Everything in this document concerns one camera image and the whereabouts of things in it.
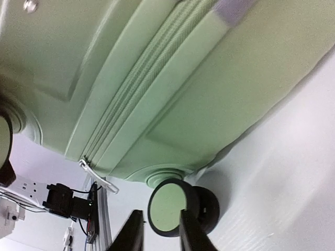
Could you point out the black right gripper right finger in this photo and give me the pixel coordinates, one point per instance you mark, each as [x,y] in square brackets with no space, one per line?
[192,237]

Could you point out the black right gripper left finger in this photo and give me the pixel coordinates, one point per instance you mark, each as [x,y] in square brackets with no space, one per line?
[131,236]

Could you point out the green hard-shell suitcase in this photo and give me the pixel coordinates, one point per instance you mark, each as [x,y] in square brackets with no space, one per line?
[152,91]

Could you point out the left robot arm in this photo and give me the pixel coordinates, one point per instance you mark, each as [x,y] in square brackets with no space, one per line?
[56,199]

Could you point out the white wall device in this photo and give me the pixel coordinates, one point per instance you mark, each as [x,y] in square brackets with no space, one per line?
[10,213]

